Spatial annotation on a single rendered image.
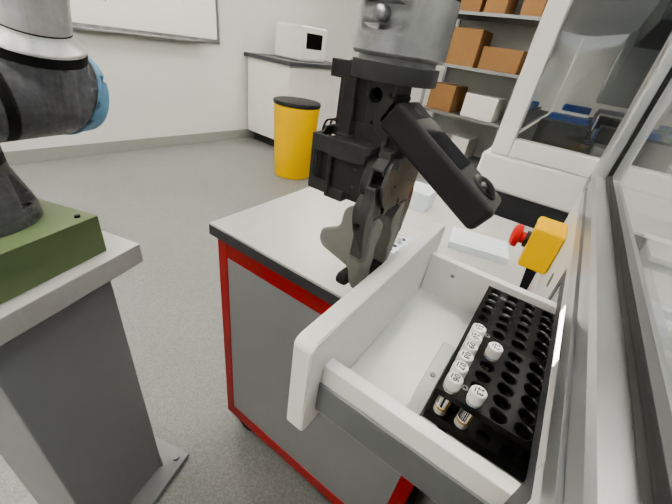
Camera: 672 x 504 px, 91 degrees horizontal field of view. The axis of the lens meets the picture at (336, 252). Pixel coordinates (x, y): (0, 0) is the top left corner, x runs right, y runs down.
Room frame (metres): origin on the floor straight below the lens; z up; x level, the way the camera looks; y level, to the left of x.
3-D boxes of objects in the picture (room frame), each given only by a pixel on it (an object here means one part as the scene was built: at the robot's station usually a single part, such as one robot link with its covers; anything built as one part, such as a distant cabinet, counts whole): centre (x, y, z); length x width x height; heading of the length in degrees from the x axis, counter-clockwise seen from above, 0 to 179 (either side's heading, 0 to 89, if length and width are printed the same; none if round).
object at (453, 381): (0.17, -0.10, 0.89); 0.01 x 0.01 x 0.05
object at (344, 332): (0.29, -0.06, 0.87); 0.29 x 0.02 x 0.11; 150
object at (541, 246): (0.51, -0.34, 0.88); 0.07 x 0.05 x 0.07; 150
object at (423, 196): (0.90, -0.18, 0.79); 0.13 x 0.09 x 0.05; 62
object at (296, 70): (4.32, 0.70, 0.61); 1.15 x 0.72 x 1.22; 145
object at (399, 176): (0.32, -0.02, 1.04); 0.09 x 0.08 x 0.12; 60
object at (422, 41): (0.31, -0.02, 1.13); 0.08 x 0.08 x 0.05
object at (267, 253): (0.72, -0.13, 0.38); 0.62 x 0.58 x 0.76; 150
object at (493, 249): (0.68, -0.32, 0.77); 0.13 x 0.09 x 0.02; 72
